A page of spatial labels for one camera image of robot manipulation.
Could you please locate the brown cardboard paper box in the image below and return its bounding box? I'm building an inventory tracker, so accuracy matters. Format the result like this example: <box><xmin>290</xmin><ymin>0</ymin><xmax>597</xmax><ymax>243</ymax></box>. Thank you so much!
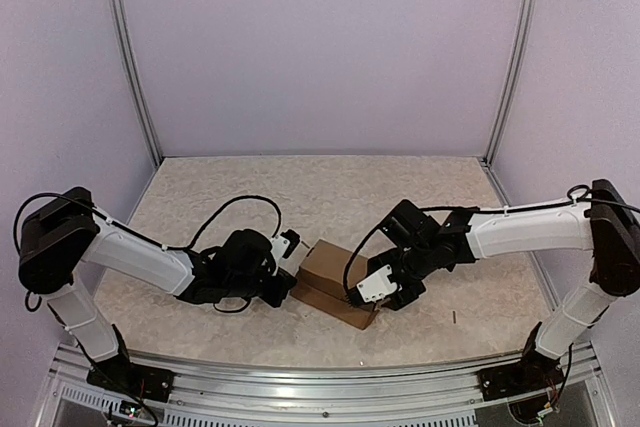
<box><xmin>290</xmin><ymin>240</ymin><xmax>378</xmax><ymax>330</ymax></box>

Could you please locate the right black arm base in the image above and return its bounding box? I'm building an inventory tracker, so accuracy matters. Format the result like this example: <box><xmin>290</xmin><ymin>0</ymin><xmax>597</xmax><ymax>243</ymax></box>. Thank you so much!
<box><xmin>477</xmin><ymin>357</ymin><xmax>565</xmax><ymax>401</ymax></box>

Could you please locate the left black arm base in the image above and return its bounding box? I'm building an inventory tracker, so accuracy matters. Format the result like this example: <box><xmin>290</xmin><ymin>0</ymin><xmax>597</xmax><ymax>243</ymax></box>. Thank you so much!
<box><xmin>87</xmin><ymin>357</ymin><xmax>175</xmax><ymax>403</ymax></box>

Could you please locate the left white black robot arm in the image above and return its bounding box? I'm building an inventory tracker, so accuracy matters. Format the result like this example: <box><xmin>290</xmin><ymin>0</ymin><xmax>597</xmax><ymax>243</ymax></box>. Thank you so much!
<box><xmin>12</xmin><ymin>187</ymin><xmax>300</xmax><ymax>392</ymax></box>

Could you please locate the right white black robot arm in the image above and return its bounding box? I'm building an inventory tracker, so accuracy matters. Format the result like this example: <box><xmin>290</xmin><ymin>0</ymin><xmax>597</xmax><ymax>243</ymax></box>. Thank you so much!
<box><xmin>379</xmin><ymin>179</ymin><xmax>639</xmax><ymax>391</ymax></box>

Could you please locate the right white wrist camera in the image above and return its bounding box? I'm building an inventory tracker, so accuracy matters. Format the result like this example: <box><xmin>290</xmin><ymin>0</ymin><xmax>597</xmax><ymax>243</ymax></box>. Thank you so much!
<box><xmin>346</xmin><ymin>264</ymin><xmax>401</xmax><ymax>307</ymax></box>

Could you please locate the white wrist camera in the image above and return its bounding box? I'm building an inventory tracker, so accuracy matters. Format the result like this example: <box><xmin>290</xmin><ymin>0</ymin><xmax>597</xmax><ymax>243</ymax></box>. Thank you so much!
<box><xmin>270</xmin><ymin>229</ymin><xmax>301</xmax><ymax>264</ymax></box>
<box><xmin>346</xmin><ymin>264</ymin><xmax>401</xmax><ymax>307</ymax></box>

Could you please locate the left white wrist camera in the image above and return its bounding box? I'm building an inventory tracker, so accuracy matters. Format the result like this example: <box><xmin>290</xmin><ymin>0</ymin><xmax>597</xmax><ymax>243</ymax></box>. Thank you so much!
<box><xmin>270</xmin><ymin>229</ymin><xmax>301</xmax><ymax>264</ymax></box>

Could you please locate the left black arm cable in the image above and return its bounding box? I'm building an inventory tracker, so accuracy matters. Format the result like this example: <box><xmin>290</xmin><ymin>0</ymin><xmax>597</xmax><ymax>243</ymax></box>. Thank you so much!
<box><xmin>12</xmin><ymin>191</ymin><xmax>284</xmax><ymax>313</ymax></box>

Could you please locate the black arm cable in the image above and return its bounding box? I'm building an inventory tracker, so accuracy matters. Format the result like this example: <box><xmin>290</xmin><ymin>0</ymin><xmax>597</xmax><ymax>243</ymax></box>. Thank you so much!
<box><xmin>342</xmin><ymin>184</ymin><xmax>640</xmax><ymax>303</ymax></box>
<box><xmin>12</xmin><ymin>191</ymin><xmax>284</xmax><ymax>313</ymax></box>

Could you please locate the front aluminium frame rail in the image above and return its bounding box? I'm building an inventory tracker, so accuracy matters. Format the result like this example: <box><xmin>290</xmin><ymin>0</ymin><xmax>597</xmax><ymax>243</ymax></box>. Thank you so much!
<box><xmin>27</xmin><ymin>343</ymin><xmax>623</xmax><ymax>426</ymax></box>

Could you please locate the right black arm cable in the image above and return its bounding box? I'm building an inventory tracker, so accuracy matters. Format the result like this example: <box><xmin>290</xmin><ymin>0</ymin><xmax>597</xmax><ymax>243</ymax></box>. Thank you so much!
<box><xmin>342</xmin><ymin>184</ymin><xmax>640</xmax><ymax>303</ymax></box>

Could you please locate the right aluminium frame post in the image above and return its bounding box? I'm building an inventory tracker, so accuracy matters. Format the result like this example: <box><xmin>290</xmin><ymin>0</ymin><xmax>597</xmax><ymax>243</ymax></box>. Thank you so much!
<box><xmin>482</xmin><ymin>0</ymin><xmax>536</xmax><ymax>170</ymax></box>

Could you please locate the aluminium frame post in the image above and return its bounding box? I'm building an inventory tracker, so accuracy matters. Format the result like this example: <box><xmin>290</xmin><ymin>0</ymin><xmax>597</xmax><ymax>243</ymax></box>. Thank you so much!
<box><xmin>482</xmin><ymin>0</ymin><xmax>536</xmax><ymax>170</ymax></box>
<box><xmin>108</xmin><ymin>0</ymin><xmax>164</xmax><ymax>169</ymax></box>

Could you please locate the left aluminium frame post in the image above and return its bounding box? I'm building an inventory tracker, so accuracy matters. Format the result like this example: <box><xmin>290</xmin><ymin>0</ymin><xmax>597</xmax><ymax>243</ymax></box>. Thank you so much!
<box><xmin>108</xmin><ymin>0</ymin><xmax>164</xmax><ymax>169</ymax></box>

